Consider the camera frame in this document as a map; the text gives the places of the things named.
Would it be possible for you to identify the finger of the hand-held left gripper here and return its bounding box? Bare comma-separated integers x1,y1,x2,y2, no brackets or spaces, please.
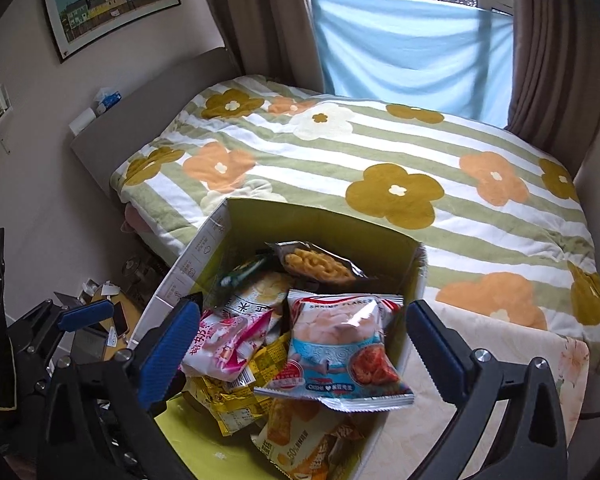
14,301,123,357

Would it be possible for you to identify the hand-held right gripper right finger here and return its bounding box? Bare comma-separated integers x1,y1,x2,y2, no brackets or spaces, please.
406,300,568,480

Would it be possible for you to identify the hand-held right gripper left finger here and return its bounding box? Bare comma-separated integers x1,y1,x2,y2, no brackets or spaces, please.
37,295,201,480

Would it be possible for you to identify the pink snack packet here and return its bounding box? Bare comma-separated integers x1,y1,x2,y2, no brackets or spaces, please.
180,307,276,386

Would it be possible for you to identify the golden yellow snack packet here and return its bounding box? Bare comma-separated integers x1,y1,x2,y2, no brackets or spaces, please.
187,335,281,436

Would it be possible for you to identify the white brown snack packet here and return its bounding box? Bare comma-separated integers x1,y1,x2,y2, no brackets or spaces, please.
225,270,291,331

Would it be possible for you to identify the red white shrimp chips packet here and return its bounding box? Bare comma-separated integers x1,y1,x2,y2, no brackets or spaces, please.
255,287,416,413

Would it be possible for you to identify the dark green snack packet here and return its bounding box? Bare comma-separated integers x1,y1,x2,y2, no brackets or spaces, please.
217,255,276,291

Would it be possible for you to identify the clear noodle snack packet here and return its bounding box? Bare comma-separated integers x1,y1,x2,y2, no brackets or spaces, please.
265,240,381,286

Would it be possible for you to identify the orange cake snack packet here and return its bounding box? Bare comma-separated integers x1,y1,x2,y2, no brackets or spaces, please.
252,400,376,480

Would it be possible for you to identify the yellow-green cardboard box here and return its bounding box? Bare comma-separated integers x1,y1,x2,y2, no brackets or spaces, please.
127,197,428,480

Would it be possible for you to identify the smartphone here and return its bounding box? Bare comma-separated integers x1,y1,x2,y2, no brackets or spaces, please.
111,301,131,337

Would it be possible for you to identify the floral table cloth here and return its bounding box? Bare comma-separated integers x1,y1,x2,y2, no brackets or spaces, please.
370,305,591,480

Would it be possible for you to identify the small white box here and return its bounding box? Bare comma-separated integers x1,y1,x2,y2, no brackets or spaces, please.
69,107,98,136

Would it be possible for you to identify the green striped floral blanket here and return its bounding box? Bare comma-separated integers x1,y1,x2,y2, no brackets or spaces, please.
110,74,600,376

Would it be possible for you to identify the grey bed headboard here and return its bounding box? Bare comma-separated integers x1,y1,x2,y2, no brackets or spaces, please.
70,47,243,196

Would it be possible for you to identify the blue tissue pack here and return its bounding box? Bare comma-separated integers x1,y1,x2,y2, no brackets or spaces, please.
94,87,123,113

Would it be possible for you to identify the light blue cloth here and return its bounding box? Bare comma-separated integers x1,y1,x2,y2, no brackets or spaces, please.
310,0,515,128

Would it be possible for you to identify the framed houses picture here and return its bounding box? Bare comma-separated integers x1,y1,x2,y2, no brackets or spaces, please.
41,0,182,65

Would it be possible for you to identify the brown curtain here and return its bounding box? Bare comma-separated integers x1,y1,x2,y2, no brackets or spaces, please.
505,0,600,148
190,0,326,96

